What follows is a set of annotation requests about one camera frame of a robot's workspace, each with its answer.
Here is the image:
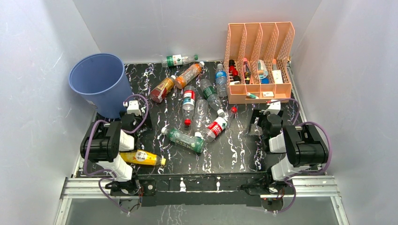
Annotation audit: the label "orange drink bottle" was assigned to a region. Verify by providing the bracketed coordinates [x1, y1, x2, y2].
[175, 61, 205, 89]

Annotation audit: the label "blue capped tube in organizer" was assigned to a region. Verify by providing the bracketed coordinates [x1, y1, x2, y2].
[257, 60, 269, 84]

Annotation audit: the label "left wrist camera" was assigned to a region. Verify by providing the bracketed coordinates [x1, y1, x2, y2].
[124, 100, 142, 116]

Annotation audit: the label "small white box front tray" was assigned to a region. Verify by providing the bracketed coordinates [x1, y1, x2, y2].
[262, 91, 275, 98]

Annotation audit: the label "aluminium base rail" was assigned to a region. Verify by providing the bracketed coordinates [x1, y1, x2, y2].
[55, 173, 348, 225]

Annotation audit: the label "blue plastic bin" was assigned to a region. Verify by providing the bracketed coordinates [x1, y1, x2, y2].
[69, 53, 133, 119]

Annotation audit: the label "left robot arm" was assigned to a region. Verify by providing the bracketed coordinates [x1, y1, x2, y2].
[80, 112, 152, 195]

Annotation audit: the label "dark green label clear bottle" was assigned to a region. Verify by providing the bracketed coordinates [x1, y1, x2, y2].
[199, 79, 225, 116]

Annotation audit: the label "red blue label clear bottle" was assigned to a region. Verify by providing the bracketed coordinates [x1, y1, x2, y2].
[182, 85, 196, 127]

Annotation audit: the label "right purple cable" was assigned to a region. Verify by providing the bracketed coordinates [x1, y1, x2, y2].
[264, 98, 333, 215]

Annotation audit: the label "white box in organizer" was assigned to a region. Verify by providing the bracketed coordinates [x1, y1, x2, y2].
[272, 70, 283, 84]

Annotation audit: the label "orange plastic file organizer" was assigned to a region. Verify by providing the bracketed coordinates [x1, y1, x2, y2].
[223, 22, 295, 104]

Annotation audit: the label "red label red cap bottle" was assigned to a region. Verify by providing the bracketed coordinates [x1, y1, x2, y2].
[203, 107, 237, 143]

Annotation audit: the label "brown tea bottle red label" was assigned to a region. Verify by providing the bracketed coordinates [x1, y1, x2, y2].
[150, 75, 176, 103]

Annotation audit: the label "green tea bottle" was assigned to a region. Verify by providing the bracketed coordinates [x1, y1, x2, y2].
[161, 127, 204, 154]

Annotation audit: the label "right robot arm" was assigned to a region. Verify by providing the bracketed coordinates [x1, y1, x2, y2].
[240, 109, 329, 198]

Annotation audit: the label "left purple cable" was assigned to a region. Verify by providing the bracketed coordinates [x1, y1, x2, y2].
[83, 94, 150, 215]

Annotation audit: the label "green marker front tray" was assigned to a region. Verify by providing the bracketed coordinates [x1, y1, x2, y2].
[246, 92, 259, 99]

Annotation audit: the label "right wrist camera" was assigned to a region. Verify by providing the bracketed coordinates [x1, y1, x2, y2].
[265, 101, 281, 114]

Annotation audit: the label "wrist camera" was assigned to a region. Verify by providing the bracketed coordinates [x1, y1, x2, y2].
[124, 100, 142, 116]
[265, 101, 281, 114]

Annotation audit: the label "dark bottle in organizer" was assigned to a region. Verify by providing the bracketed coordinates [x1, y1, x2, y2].
[243, 58, 252, 84]

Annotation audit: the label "yellow juice bottle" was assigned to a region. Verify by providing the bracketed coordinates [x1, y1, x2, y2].
[120, 150, 166, 166]

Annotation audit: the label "clear unlabelled plastic bottle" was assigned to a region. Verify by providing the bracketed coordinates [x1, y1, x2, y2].
[193, 99, 208, 138]

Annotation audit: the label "red black items in organizer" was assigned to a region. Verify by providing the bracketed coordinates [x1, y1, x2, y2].
[229, 60, 241, 85]

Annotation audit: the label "blue label water bottle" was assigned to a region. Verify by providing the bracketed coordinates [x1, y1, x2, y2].
[215, 63, 228, 98]

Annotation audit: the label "purple cable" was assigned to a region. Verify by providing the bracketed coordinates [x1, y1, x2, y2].
[264, 98, 333, 215]
[83, 94, 150, 215]

